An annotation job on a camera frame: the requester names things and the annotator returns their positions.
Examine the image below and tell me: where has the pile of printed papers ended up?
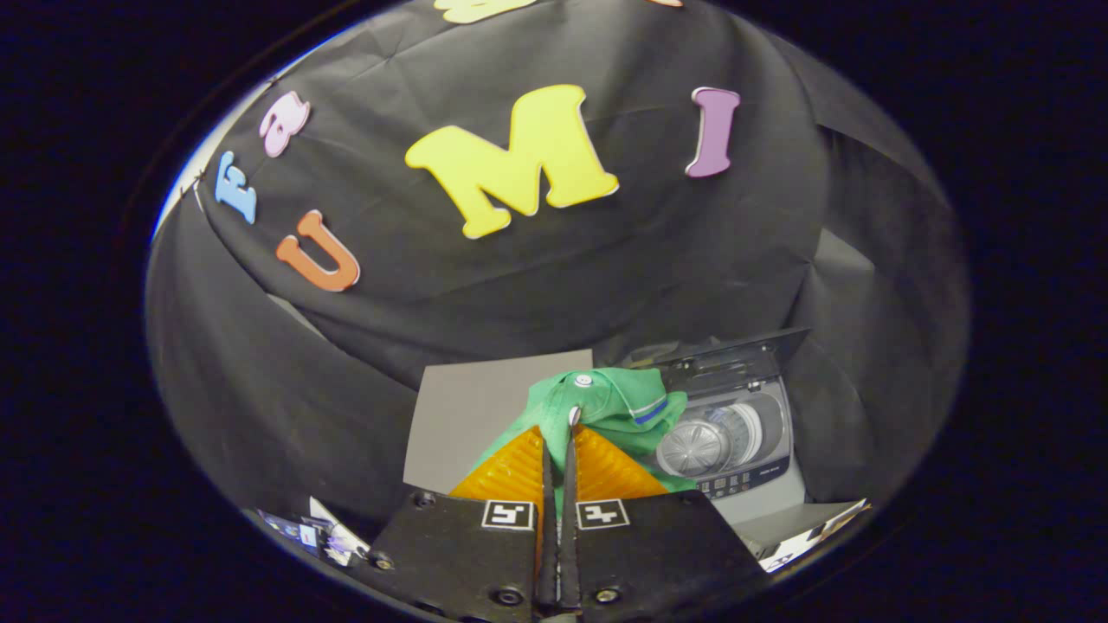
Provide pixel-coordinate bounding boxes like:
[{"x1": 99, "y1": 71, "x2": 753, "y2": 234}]
[{"x1": 258, "y1": 497, "x2": 371, "y2": 568}]

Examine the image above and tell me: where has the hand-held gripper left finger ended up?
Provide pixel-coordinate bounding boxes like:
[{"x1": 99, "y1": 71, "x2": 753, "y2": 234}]
[{"x1": 364, "y1": 424, "x2": 559, "y2": 623}]

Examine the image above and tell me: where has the black backdrop cloth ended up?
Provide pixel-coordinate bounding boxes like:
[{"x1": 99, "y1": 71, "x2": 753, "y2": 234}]
[{"x1": 145, "y1": 0, "x2": 970, "y2": 537}]

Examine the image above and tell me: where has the grey washing machine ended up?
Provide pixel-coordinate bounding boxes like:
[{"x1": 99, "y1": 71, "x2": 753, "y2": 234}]
[{"x1": 654, "y1": 376, "x2": 808, "y2": 526}]

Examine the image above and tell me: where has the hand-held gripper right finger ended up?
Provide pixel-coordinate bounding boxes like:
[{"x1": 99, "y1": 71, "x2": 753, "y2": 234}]
[{"x1": 558, "y1": 422, "x2": 769, "y2": 620}]

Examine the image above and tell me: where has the green polo shirt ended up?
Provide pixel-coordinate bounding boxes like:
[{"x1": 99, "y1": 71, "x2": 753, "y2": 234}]
[{"x1": 472, "y1": 368, "x2": 698, "y2": 520}]

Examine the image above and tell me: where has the white paper on cardboard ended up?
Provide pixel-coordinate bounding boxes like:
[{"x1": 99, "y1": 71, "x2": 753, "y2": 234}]
[{"x1": 734, "y1": 498, "x2": 869, "y2": 574}]

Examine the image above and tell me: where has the dark washing machine lid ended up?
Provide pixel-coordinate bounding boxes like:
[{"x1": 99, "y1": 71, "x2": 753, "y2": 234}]
[{"x1": 635, "y1": 327, "x2": 811, "y2": 395}]

